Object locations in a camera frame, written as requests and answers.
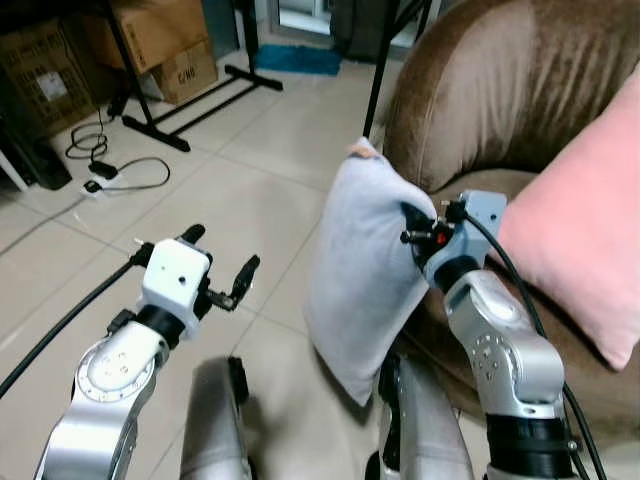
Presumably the small printed cardboard box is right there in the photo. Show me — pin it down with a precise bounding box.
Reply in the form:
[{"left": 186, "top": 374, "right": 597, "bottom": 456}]
[{"left": 148, "top": 38, "right": 220, "bottom": 107}]

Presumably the black box on floor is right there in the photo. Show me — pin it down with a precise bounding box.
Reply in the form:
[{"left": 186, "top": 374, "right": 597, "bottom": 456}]
[{"left": 0, "top": 118, "right": 73, "bottom": 193}]

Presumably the dark labelled cardboard box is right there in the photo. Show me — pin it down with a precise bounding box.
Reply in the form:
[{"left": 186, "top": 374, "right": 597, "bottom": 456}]
[{"left": 0, "top": 18, "right": 99, "bottom": 139}]

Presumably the black metal rack stand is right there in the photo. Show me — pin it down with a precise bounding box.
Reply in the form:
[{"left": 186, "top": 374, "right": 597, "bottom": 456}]
[{"left": 98, "top": 0, "right": 285, "bottom": 154}]

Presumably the black slanted metal pole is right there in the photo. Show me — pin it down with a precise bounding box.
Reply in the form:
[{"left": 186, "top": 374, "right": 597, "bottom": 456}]
[{"left": 361, "top": 0, "right": 437, "bottom": 141}]

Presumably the grey robot leg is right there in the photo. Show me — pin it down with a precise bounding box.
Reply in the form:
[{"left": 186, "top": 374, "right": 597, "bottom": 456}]
[
  {"left": 365, "top": 352, "right": 477, "bottom": 480},
  {"left": 178, "top": 354, "right": 251, "bottom": 480}
]

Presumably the light grey pillow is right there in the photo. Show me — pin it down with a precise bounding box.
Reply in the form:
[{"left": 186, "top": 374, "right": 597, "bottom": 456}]
[{"left": 303, "top": 138, "right": 441, "bottom": 407}]

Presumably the blue floor mat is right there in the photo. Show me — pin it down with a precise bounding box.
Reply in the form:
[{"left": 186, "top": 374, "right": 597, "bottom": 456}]
[{"left": 254, "top": 43, "right": 344, "bottom": 78}]

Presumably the grey right robot leg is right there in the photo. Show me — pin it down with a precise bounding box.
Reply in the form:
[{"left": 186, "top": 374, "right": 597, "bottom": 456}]
[{"left": 365, "top": 352, "right": 477, "bottom": 480}]

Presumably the brown velvet sofa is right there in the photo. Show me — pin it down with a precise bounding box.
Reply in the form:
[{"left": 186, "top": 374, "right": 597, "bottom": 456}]
[{"left": 384, "top": 0, "right": 640, "bottom": 446}]

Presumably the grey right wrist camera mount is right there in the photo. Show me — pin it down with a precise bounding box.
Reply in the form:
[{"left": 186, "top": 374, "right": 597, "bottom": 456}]
[{"left": 423, "top": 189, "right": 509, "bottom": 289}]

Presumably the pink pillow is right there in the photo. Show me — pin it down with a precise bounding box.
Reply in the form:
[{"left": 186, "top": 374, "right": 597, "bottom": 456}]
[{"left": 496, "top": 64, "right": 640, "bottom": 372}]

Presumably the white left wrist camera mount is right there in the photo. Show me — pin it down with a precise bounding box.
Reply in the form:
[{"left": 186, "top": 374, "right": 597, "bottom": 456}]
[{"left": 138, "top": 238, "right": 214, "bottom": 321}]

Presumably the grey left robot leg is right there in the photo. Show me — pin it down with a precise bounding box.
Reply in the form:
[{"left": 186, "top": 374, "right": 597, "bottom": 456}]
[{"left": 178, "top": 354, "right": 251, "bottom": 480}]

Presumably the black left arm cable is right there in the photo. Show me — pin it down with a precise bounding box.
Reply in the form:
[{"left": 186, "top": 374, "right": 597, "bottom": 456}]
[{"left": 0, "top": 252, "right": 151, "bottom": 401}]

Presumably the large plain cardboard box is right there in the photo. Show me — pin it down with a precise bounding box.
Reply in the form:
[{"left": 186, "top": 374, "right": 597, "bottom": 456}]
[{"left": 82, "top": 0, "right": 211, "bottom": 73}]

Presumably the white power strip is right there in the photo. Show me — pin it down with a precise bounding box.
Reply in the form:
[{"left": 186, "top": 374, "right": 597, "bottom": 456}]
[{"left": 83, "top": 165, "right": 123, "bottom": 197}]

